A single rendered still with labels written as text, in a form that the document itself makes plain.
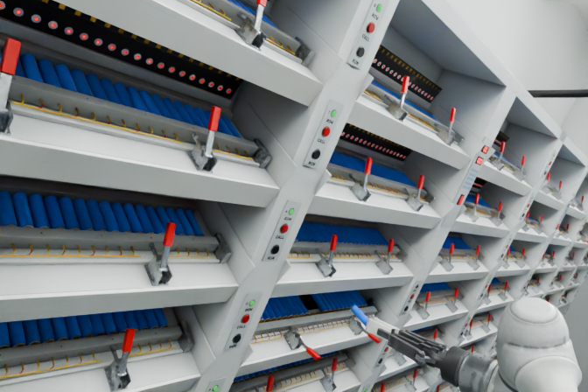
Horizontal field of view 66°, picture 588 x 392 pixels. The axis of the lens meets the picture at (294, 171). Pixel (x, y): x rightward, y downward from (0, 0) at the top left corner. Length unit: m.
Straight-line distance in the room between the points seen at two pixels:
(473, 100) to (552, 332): 0.74
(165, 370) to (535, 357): 0.62
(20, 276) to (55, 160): 0.17
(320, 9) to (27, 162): 0.51
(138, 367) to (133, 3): 0.59
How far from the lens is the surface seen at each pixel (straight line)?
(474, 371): 1.04
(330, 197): 0.88
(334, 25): 0.79
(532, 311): 0.87
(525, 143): 2.06
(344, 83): 0.79
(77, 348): 0.82
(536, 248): 2.73
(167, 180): 0.64
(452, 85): 1.44
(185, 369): 0.91
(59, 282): 0.67
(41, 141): 0.56
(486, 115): 1.38
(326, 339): 1.22
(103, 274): 0.70
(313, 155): 0.78
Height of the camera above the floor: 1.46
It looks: 9 degrees down
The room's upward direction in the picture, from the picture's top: 23 degrees clockwise
